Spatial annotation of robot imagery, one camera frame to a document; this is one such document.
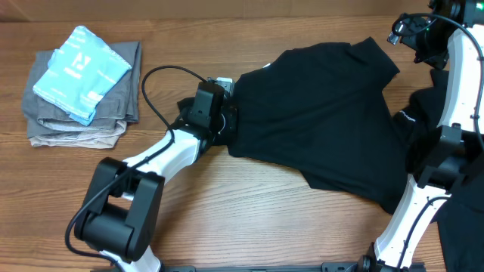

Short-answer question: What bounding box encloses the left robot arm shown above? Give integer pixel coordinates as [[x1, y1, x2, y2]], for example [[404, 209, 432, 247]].
[[73, 77, 237, 271]]

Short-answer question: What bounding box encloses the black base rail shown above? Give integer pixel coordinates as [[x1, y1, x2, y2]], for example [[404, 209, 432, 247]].
[[160, 262, 358, 272]]

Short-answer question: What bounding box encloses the black t-shirt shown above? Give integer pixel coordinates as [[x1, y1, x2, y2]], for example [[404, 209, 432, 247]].
[[215, 38, 407, 214]]

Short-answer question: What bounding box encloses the light blue folded garment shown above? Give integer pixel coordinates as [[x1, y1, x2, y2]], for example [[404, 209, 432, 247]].
[[33, 26, 132, 126]]

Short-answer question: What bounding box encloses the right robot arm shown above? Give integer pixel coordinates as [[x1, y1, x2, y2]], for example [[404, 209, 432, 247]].
[[353, 0, 483, 271]]

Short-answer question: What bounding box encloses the beige folded garment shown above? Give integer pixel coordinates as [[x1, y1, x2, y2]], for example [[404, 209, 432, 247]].
[[29, 121, 127, 149]]

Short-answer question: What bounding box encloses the grey folded garment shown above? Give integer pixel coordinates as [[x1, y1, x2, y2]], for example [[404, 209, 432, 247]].
[[21, 42, 141, 139]]

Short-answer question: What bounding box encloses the black clothes pile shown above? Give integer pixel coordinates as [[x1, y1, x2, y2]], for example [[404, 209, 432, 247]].
[[392, 69, 483, 272]]

